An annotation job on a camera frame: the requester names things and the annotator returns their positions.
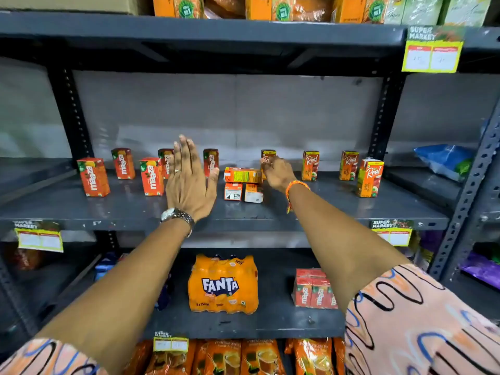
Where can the person's left hand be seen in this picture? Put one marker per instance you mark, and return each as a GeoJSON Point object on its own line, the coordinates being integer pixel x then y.
{"type": "Point", "coordinates": [189, 191]}

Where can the person's right hand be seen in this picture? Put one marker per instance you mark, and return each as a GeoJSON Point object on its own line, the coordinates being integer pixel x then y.
{"type": "Point", "coordinates": [279, 175]}

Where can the person's left thumb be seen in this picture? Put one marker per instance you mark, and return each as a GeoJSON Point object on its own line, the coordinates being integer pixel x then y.
{"type": "Point", "coordinates": [213, 181]}

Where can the person's right fingers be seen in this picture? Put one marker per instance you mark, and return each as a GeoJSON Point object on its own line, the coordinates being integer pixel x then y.
{"type": "Point", "coordinates": [273, 162]}

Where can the orange fruit juice carton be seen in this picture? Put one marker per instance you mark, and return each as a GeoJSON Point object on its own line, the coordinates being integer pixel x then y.
{"type": "Point", "coordinates": [349, 165]}
{"type": "Point", "coordinates": [268, 153]}
{"type": "Point", "coordinates": [310, 165]}
{"type": "Point", "coordinates": [370, 177]}

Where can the person's left forearm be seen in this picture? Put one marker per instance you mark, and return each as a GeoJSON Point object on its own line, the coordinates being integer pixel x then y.
{"type": "Point", "coordinates": [125, 288]}

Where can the person's right forearm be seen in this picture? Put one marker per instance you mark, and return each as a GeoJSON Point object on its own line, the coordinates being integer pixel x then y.
{"type": "Point", "coordinates": [340, 238]}

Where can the red mango juice carton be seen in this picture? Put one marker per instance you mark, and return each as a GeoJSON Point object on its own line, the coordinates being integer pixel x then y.
{"type": "Point", "coordinates": [211, 162]}
{"type": "Point", "coordinates": [123, 163]}
{"type": "Point", "coordinates": [152, 177]}
{"type": "Point", "coordinates": [93, 177]}
{"type": "Point", "coordinates": [165, 162]}

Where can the red carton with white base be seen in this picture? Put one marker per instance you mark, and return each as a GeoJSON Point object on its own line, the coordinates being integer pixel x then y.
{"type": "Point", "coordinates": [233, 192]}

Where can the orange juice carton yellow label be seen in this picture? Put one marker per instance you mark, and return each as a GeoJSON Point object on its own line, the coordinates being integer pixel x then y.
{"type": "Point", "coordinates": [242, 175]}

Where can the orange thread wristband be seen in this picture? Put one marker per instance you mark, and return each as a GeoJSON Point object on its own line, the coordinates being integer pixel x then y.
{"type": "Point", "coordinates": [293, 185]}

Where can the orange carton with white base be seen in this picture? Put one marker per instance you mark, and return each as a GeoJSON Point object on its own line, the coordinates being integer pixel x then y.
{"type": "Point", "coordinates": [254, 193]}

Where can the silver wristwatch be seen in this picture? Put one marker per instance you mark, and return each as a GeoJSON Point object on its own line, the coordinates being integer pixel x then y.
{"type": "Point", "coordinates": [177, 215]}

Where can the orange soda bottle multipack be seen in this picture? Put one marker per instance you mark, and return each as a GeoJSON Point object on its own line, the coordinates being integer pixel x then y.
{"type": "Point", "coordinates": [223, 285]}

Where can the dark blue pouch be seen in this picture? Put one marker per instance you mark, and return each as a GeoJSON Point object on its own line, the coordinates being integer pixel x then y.
{"type": "Point", "coordinates": [163, 294]}

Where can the dark grey metal shelf rack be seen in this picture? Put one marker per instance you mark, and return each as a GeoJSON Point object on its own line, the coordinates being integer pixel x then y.
{"type": "Point", "coordinates": [234, 38]}

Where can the shrink-wrapped red carton pack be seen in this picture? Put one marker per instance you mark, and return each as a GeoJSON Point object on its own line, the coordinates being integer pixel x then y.
{"type": "Point", "coordinates": [314, 290]}

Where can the blue packet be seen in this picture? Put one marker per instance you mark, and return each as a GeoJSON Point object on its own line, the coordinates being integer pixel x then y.
{"type": "Point", "coordinates": [104, 265]}

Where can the yellow shelf price tag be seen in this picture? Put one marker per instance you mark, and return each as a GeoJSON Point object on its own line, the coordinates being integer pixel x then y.
{"type": "Point", "coordinates": [170, 342]}
{"type": "Point", "coordinates": [392, 232]}
{"type": "Point", "coordinates": [39, 238]}

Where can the orange box with green seal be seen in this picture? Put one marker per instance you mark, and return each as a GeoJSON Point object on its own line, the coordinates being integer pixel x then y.
{"type": "Point", "coordinates": [175, 5]}
{"type": "Point", "coordinates": [357, 9]}
{"type": "Point", "coordinates": [267, 7]}

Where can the brown snack packet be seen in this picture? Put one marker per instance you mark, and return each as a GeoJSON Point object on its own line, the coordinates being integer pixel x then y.
{"type": "Point", "coordinates": [224, 5]}
{"type": "Point", "coordinates": [312, 7]}

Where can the blue plastic bag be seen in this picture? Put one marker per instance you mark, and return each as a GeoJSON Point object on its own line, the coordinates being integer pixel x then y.
{"type": "Point", "coordinates": [443, 160]}

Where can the yellow and purple packets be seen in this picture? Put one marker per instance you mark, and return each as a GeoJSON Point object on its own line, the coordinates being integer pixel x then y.
{"type": "Point", "coordinates": [424, 251]}

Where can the large yellow price tag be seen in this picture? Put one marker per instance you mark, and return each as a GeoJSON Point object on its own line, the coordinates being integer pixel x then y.
{"type": "Point", "coordinates": [432, 50]}

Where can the pale green box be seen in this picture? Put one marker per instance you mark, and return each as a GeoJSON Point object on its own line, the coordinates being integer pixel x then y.
{"type": "Point", "coordinates": [422, 9]}
{"type": "Point", "coordinates": [395, 9]}
{"type": "Point", "coordinates": [467, 10]}

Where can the grey perforated side rack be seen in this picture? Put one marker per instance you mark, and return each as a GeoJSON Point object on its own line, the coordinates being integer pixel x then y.
{"type": "Point", "coordinates": [468, 191]}

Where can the reddish brown packet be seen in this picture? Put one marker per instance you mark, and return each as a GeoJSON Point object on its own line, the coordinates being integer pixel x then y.
{"type": "Point", "coordinates": [26, 258]}

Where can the peach squiggle-patterned shirt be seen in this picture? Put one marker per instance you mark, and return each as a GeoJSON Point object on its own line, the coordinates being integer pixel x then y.
{"type": "Point", "coordinates": [414, 328]}

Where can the purple packet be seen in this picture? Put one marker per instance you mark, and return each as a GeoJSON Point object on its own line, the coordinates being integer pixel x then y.
{"type": "Point", "coordinates": [482, 269]}

